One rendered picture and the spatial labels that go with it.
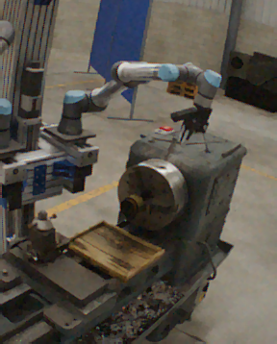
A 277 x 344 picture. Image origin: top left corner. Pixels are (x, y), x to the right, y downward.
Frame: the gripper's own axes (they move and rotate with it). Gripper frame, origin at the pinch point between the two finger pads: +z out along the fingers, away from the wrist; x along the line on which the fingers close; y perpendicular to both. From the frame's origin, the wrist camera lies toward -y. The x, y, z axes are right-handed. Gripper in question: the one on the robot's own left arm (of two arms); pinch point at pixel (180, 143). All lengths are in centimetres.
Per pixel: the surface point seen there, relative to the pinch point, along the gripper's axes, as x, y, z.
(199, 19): 995, 476, 33
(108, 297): -55, -33, 40
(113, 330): -47, -18, 77
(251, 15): 875, 576, -54
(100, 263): -31, -29, 46
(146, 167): 1.1, -10.3, 15.3
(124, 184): 6.6, -14.6, 29.4
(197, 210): -8.9, 18.4, 28.5
